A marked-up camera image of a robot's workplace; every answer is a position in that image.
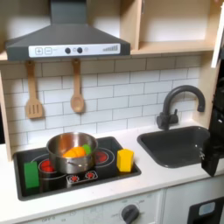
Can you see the orange toy carrot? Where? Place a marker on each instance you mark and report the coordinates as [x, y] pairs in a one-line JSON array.
[[74, 152]]

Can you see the dark grey sink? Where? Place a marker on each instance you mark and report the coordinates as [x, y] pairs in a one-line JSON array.
[[175, 145]]

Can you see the dark grey tap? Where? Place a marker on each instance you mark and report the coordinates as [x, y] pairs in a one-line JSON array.
[[167, 116]]

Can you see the black appliance door panel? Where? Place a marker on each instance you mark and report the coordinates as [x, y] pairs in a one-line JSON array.
[[194, 217]]

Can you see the yellow block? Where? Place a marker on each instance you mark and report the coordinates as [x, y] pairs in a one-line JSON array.
[[125, 160]]

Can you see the black stove top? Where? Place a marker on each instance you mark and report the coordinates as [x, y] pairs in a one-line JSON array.
[[116, 172]]

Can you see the black oven knob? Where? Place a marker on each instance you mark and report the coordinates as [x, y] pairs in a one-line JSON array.
[[129, 214]]

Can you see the wooden shelf cabinet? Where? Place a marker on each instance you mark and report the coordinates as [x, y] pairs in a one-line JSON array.
[[172, 46]]

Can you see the steel pot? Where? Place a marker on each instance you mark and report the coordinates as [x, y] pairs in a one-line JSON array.
[[73, 166]]

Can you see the wooden spoon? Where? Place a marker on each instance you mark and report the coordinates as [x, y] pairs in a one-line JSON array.
[[77, 103]]

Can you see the green block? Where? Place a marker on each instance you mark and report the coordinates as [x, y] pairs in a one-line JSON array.
[[31, 175]]

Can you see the wooden slotted spatula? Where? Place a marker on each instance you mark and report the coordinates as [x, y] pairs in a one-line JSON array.
[[33, 109]]

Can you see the grey range hood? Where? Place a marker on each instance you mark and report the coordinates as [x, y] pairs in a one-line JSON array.
[[67, 38]]

